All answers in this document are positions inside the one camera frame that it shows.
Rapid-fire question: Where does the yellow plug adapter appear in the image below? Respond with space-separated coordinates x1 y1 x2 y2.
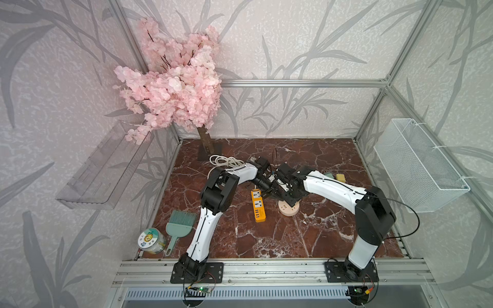
336 173 346 183

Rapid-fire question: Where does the green dustpan brush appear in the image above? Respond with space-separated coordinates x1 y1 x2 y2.
164 210 197 257

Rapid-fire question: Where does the white cable of blue strip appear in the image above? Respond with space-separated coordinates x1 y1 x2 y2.
207 153 246 170

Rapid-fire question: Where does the round pink socket base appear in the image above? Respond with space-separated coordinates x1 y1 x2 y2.
277 201 300 217

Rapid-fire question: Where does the pink cherry blossom tree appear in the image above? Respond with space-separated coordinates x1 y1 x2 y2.
114 17 222 155

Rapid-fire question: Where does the white wire mesh basket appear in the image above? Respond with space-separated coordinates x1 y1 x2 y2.
374 118 471 213

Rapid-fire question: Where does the clear acrylic wall shelf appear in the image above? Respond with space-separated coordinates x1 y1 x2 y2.
55 121 154 210

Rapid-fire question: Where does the orange power strip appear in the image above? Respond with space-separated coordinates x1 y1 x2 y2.
251 189 267 223

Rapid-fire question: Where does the round tape tin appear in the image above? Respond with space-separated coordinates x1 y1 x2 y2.
137 228 166 255

